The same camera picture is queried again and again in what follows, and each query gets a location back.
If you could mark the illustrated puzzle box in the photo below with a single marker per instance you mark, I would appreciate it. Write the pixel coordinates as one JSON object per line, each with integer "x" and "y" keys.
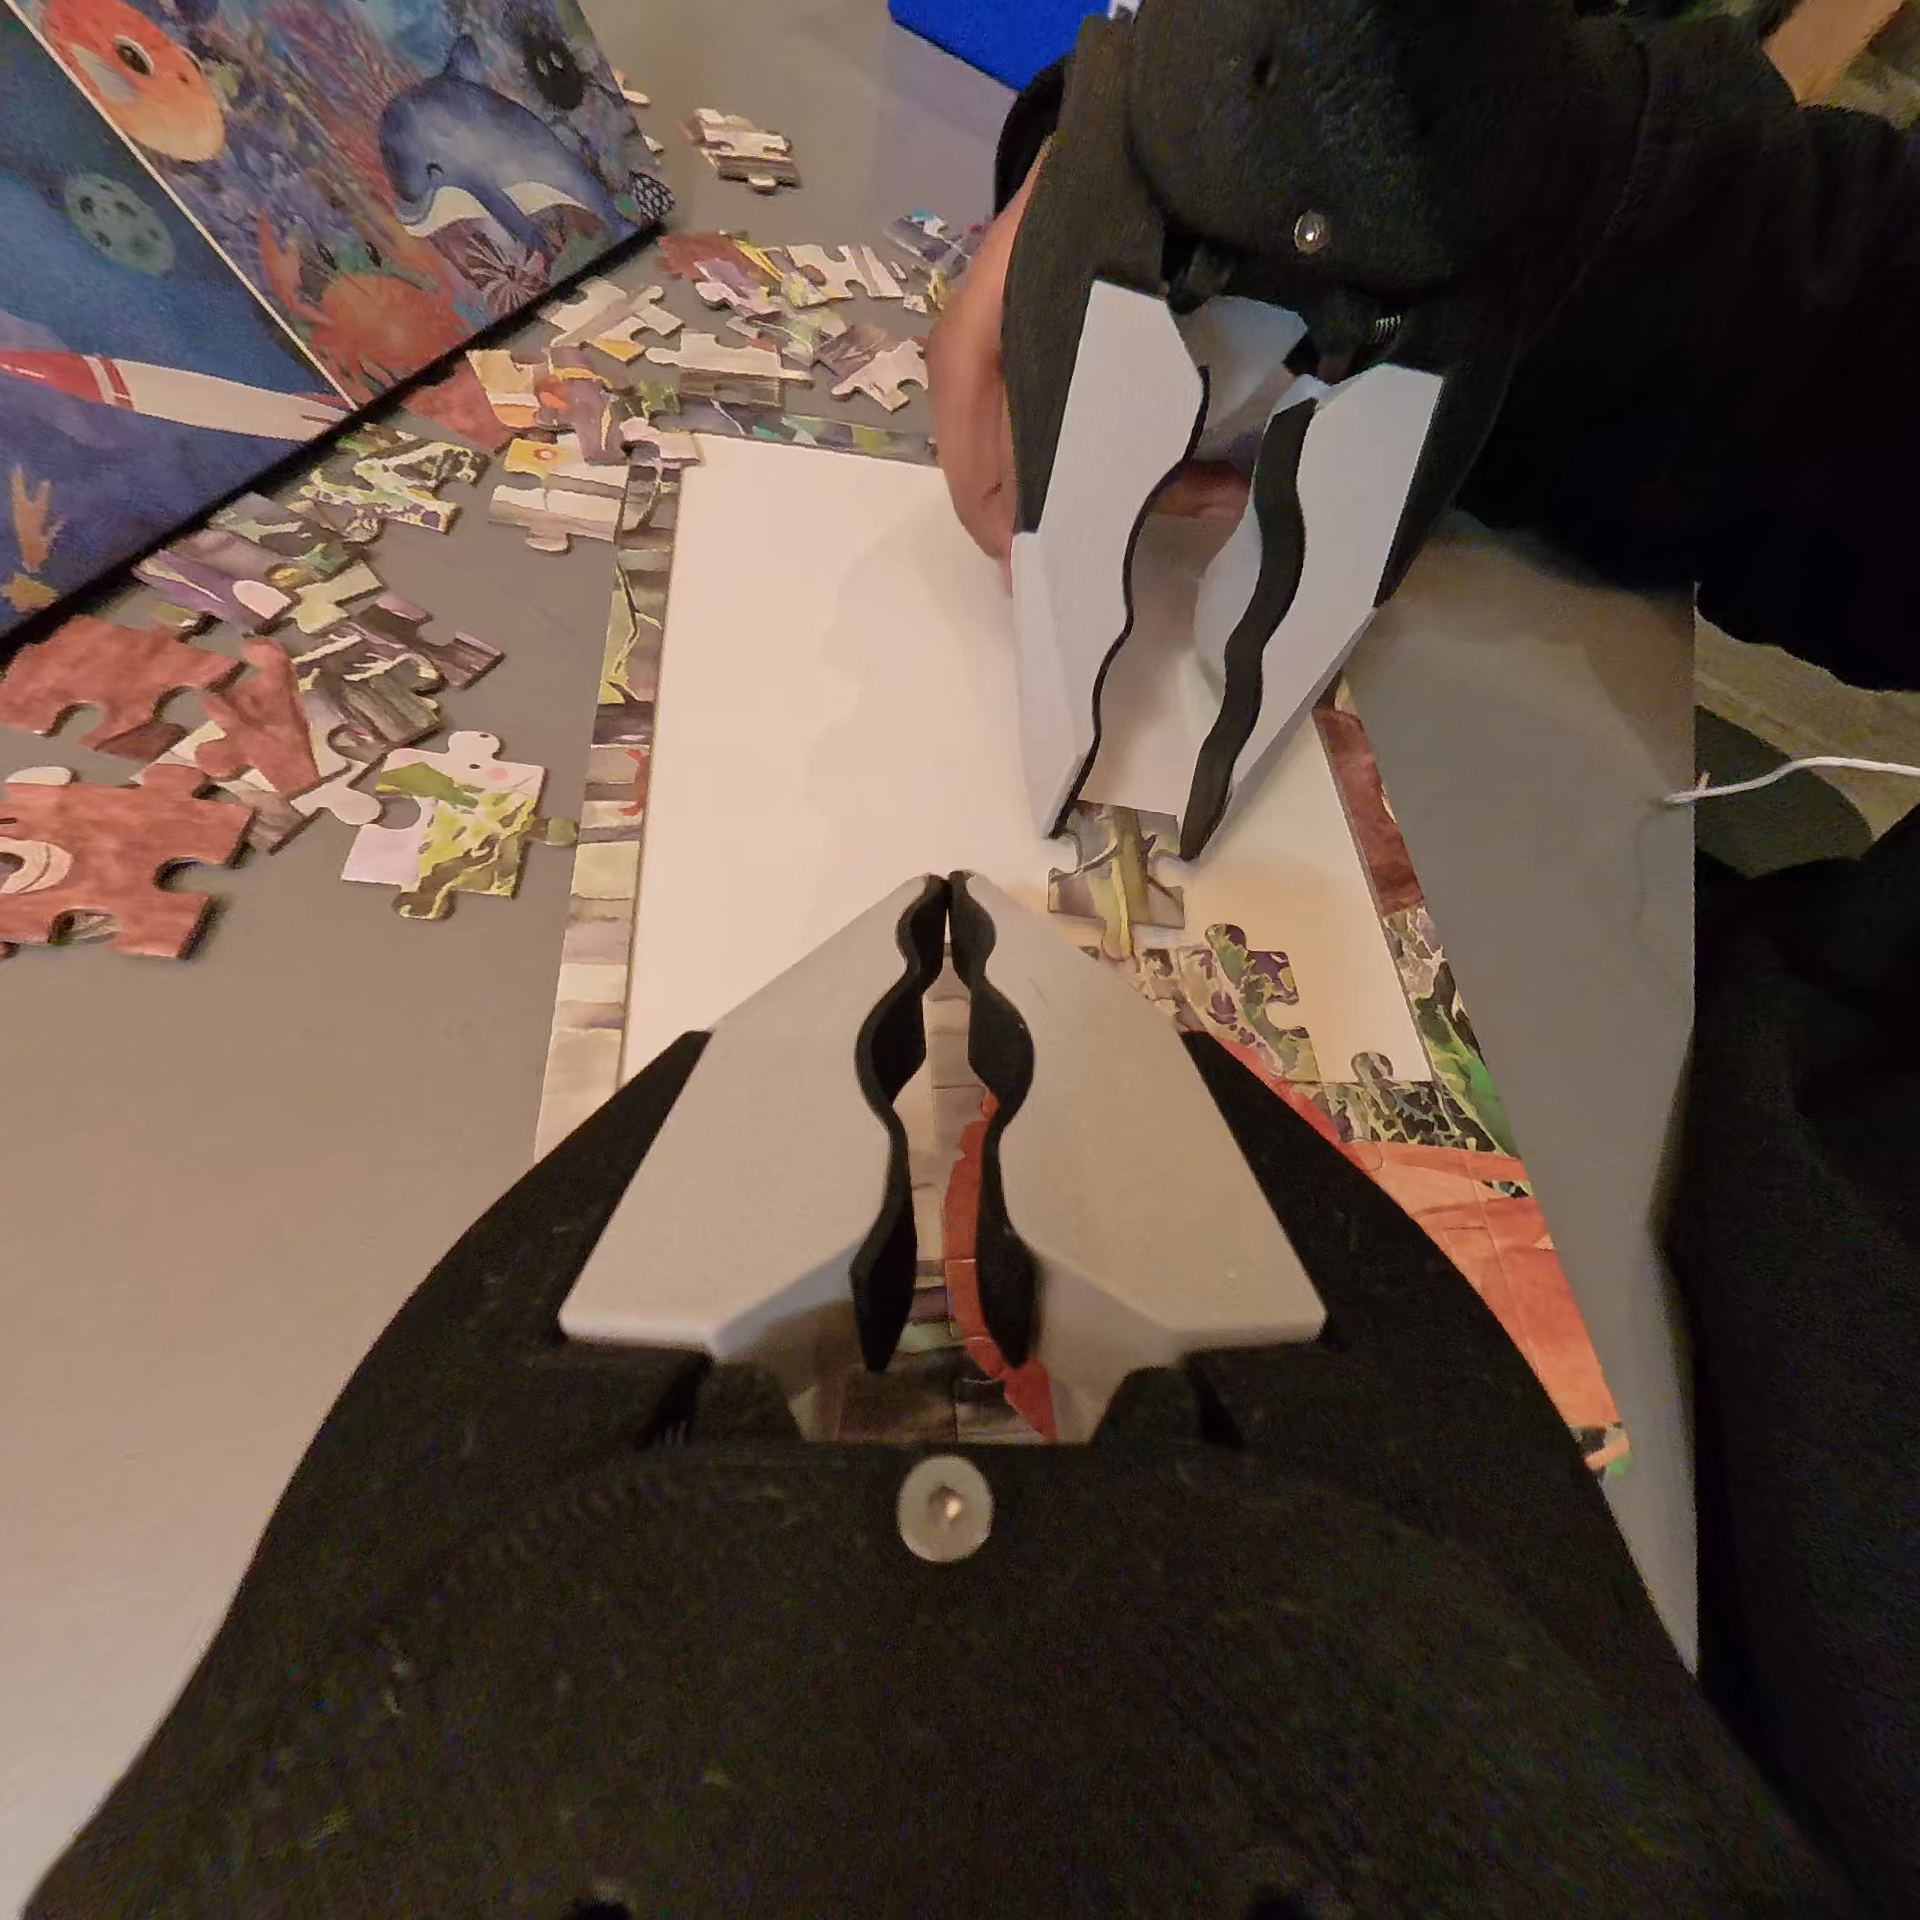
{"x": 300, "y": 150}

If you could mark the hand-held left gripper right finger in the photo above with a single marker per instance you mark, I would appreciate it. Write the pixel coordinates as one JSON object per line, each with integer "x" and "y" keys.
{"x": 1155, "y": 1202}

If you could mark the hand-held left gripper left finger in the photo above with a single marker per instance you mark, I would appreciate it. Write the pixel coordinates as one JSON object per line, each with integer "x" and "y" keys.
{"x": 733, "y": 1202}

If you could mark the person's right hand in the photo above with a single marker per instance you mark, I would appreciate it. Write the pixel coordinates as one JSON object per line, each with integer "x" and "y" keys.
{"x": 967, "y": 406}

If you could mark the puzzle tray with printed frame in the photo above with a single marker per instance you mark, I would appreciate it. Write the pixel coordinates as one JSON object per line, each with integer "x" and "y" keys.
{"x": 840, "y": 676}

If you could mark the pile of puzzle pieces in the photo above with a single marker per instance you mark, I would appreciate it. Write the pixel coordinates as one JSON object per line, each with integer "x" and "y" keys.
{"x": 105, "y": 855}

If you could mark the blue bin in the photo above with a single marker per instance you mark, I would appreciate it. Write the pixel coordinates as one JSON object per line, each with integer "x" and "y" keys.
{"x": 973, "y": 30}

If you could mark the green branch jigsaw piece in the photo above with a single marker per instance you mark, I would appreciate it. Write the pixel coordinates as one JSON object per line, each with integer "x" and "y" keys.
{"x": 1119, "y": 885}

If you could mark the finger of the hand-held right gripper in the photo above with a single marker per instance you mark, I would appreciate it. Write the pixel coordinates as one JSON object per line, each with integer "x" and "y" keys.
{"x": 1335, "y": 525}
{"x": 1096, "y": 495}

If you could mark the person's right forearm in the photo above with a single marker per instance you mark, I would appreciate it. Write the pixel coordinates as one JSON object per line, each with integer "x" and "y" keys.
{"x": 1723, "y": 375}

